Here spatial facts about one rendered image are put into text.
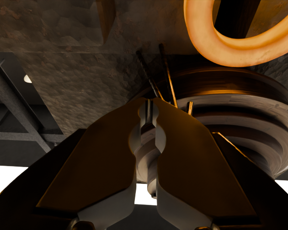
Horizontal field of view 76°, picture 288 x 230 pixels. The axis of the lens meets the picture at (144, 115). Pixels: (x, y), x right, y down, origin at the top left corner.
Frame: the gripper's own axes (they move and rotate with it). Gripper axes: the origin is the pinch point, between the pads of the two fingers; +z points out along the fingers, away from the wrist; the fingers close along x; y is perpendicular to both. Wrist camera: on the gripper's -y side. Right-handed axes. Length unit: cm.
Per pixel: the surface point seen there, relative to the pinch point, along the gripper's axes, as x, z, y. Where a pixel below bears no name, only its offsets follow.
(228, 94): 12.9, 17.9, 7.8
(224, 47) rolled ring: 10.5, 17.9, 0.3
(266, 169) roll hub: 22.4, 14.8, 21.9
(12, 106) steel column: -327, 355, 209
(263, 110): 20.1, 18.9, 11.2
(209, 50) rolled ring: 8.5, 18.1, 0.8
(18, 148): -571, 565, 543
